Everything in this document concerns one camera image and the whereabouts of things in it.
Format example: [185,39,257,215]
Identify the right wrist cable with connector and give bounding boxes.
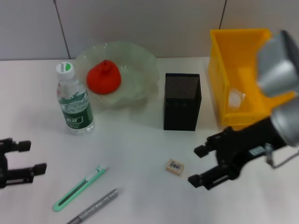
[264,142,299,169]

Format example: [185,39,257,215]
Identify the white paper ball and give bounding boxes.
[228,87,246,110]

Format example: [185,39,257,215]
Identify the black mesh pen holder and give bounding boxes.
[163,72,203,131]

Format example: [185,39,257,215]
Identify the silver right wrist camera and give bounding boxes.
[256,29,299,96]

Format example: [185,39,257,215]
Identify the pale green glass fruit plate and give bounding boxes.
[74,41,159,110]

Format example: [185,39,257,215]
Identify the mint green utility knife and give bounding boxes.
[52,164,109,212]

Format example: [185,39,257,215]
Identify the yellow plastic bin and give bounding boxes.
[207,28,297,130]

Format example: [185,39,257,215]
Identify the grey pen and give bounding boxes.
[66,188,126,224]

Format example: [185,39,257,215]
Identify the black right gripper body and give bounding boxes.
[214,117,287,181]

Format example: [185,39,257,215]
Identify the beige eraser with barcode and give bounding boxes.
[164,158,185,177]

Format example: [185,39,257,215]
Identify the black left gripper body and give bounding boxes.
[0,151,10,189]

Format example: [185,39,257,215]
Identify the clear green-label water bottle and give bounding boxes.
[55,61,95,136]

